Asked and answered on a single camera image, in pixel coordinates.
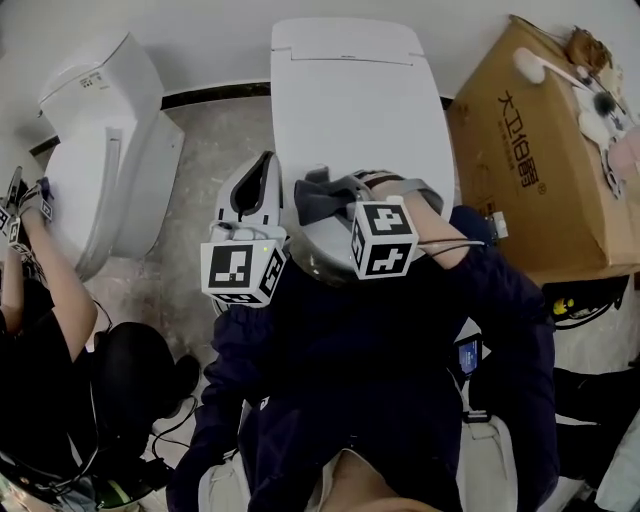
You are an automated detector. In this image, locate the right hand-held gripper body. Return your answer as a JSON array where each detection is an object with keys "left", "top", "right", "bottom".
[{"left": 344, "top": 172, "right": 420, "bottom": 281}]

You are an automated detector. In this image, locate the person's right hand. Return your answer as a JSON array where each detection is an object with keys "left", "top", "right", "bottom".
[{"left": 370, "top": 173, "right": 417, "bottom": 201}]

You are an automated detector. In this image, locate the person's right forearm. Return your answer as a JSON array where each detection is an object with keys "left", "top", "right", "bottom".
[{"left": 399, "top": 192, "right": 556, "bottom": 351}]

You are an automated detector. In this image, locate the thin gripper cable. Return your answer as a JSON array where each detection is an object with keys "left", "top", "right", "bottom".
[{"left": 417, "top": 239, "right": 487, "bottom": 260}]

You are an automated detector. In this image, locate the person's left forearm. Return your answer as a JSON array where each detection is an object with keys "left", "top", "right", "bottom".
[{"left": 202, "top": 294, "right": 281, "bottom": 401}]

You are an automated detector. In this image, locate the gray hand strap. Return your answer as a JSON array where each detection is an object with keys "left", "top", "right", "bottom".
[{"left": 357, "top": 169, "right": 445, "bottom": 216}]

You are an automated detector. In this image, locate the white round object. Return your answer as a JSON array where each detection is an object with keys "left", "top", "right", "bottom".
[{"left": 512, "top": 47, "right": 591, "bottom": 89}]

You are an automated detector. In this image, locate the white round pad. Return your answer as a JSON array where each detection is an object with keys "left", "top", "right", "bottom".
[{"left": 577, "top": 110, "right": 609, "bottom": 146}]

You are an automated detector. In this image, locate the pink bottle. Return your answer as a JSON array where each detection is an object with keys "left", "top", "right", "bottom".
[{"left": 610, "top": 135, "right": 640, "bottom": 179}]

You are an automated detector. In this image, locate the person's navy jacket torso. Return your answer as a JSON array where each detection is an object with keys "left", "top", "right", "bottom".
[{"left": 167, "top": 249, "right": 561, "bottom": 512}]

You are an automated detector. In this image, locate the gray wiping cloth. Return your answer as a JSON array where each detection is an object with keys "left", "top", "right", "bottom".
[{"left": 293, "top": 169, "right": 362, "bottom": 227}]

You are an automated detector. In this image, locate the person's bare neck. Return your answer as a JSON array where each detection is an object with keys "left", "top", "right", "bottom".
[{"left": 334, "top": 449, "right": 451, "bottom": 512}]

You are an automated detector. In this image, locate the small black screen device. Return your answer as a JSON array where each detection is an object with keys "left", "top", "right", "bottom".
[{"left": 455, "top": 332, "right": 485, "bottom": 377}]

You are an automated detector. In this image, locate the black fluffy ball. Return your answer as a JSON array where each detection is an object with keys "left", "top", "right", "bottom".
[{"left": 591, "top": 91, "right": 617, "bottom": 117}]

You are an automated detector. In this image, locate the gray ring-handled tool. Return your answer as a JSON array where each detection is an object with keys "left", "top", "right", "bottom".
[{"left": 601, "top": 147, "right": 625, "bottom": 200}]

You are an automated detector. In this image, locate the white smart toilet body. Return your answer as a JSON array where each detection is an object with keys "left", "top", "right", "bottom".
[{"left": 269, "top": 17, "right": 459, "bottom": 289}]

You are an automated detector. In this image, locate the large printed cardboard box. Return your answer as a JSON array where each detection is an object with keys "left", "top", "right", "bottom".
[{"left": 446, "top": 13, "right": 640, "bottom": 286}]

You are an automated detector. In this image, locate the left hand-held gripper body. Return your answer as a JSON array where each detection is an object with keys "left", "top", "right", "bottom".
[{"left": 199, "top": 219, "right": 291, "bottom": 308}]

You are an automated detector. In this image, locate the black floor box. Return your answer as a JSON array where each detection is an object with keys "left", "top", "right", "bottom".
[{"left": 124, "top": 455, "right": 171, "bottom": 494}]

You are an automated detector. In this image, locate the black floor bag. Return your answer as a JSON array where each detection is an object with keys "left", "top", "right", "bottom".
[{"left": 541, "top": 273, "right": 630, "bottom": 330}]

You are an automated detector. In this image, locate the white toilet lid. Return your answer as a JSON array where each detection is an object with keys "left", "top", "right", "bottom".
[{"left": 269, "top": 47, "right": 457, "bottom": 274}]

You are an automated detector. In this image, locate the small white adapter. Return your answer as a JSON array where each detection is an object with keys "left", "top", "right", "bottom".
[{"left": 487, "top": 209, "right": 510, "bottom": 239}]

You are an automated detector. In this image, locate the white toilet with tank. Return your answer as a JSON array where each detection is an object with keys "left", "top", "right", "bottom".
[{"left": 35, "top": 31, "right": 187, "bottom": 284}]

